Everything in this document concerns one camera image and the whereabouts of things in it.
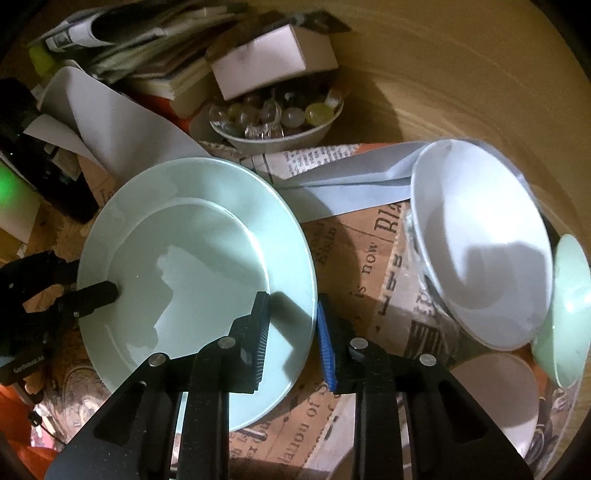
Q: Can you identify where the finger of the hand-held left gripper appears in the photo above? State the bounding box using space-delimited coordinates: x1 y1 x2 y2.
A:
54 281 121 319
0 251 80 301

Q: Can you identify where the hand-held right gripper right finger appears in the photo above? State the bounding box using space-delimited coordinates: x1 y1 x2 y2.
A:
316 295 536 480

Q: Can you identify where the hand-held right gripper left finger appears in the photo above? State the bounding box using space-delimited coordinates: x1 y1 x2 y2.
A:
44 291 271 480

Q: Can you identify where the green plate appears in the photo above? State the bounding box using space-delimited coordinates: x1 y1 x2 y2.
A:
76 157 318 432

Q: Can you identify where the green bowl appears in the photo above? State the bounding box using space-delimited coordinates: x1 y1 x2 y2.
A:
531 234 591 388

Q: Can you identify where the dark glass bottle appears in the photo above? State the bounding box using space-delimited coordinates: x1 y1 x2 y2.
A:
0 78 100 224

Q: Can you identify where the newspaper print tablecloth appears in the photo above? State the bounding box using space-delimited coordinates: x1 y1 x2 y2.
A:
28 138 583 480

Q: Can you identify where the long white paper sheet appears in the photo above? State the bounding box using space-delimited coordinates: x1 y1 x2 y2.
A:
23 67 437 217

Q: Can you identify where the pink bowl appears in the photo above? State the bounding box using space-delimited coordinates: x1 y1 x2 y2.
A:
448 353 541 455

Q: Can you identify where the white bowl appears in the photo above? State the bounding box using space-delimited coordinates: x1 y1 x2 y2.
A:
410 138 555 350

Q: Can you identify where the small bowl of glass marbles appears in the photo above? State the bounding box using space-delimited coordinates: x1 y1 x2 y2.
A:
209 85 345 155

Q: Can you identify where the stack of books and newspapers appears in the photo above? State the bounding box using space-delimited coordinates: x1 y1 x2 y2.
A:
28 0 259 116

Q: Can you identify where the small cardboard box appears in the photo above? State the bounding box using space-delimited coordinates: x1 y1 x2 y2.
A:
205 23 340 101

